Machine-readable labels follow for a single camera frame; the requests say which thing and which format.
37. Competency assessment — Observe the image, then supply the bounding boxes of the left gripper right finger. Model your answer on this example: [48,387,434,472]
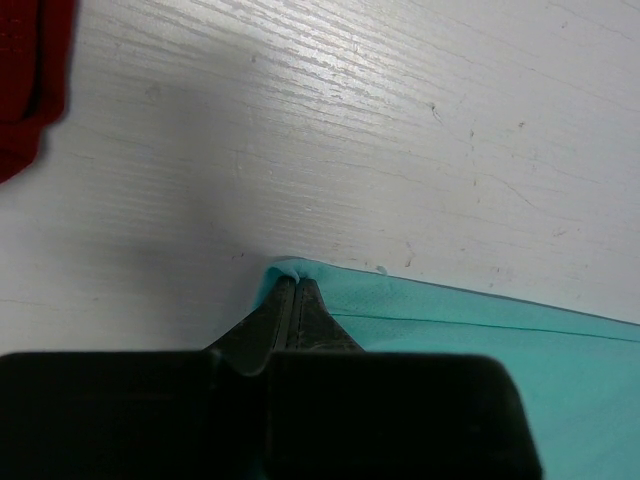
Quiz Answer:
[287,279,364,352]

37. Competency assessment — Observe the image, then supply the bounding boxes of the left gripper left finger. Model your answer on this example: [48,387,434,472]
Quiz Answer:
[207,276,296,376]

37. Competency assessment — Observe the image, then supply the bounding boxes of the teal t-shirt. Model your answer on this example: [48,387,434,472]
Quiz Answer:
[257,260,639,479]

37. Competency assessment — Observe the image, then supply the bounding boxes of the folded red t-shirt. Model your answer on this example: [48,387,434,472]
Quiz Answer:
[1,0,77,182]

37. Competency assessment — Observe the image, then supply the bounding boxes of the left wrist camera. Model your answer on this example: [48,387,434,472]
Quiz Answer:
[1,352,543,479]

